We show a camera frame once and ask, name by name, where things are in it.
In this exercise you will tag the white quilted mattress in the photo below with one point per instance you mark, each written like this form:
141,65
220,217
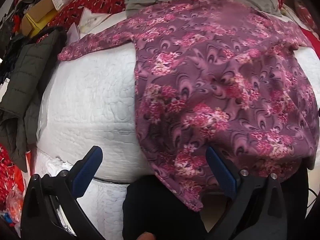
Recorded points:
95,100

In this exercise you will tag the person's black pants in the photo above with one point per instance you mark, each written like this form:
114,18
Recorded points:
155,205

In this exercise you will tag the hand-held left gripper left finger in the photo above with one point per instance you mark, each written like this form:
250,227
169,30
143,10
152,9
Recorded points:
87,172

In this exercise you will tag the pink and white packet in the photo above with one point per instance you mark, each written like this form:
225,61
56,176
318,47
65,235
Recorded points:
57,0

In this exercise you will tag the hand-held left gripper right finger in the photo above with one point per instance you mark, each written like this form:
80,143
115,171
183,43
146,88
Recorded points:
222,172

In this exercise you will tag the person's left hand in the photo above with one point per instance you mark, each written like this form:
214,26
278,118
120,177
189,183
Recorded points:
146,237

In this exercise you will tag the dark green puffer jacket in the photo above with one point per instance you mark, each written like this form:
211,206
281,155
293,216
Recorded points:
22,80

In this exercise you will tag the red plastic bag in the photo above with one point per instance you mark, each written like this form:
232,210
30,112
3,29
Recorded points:
12,180

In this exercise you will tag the white plastic bag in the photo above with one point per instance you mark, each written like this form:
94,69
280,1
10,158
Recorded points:
92,21

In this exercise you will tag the purple floral shirt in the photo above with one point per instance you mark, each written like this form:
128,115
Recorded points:
212,80

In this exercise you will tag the brown cardboard box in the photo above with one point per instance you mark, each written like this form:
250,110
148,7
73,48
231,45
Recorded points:
41,8

